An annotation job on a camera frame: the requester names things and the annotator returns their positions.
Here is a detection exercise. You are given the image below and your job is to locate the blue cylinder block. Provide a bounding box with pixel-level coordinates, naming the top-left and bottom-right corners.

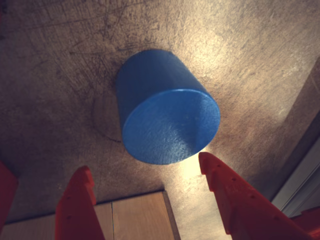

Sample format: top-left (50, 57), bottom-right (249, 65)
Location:
top-left (114, 49), bottom-right (222, 167)

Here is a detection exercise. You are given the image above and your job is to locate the wooden shape sorter box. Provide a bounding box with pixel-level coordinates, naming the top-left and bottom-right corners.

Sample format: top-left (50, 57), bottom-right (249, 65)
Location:
top-left (0, 190), bottom-right (181, 240)

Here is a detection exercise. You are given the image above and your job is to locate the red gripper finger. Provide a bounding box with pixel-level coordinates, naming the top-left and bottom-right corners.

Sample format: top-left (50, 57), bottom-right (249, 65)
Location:
top-left (54, 165), bottom-right (106, 240)
top-left (198, 151), bottom-right (314, 240)

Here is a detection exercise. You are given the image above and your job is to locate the red cube block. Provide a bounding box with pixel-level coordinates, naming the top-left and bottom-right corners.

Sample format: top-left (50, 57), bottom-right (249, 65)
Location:
top-left (0, 159), bottom-right (20, 227)

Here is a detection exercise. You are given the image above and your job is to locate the aluminium profile rail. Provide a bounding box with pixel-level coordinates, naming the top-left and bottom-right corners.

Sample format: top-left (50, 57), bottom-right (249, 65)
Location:
top-left (271, 134), bottom-right (320, 219)

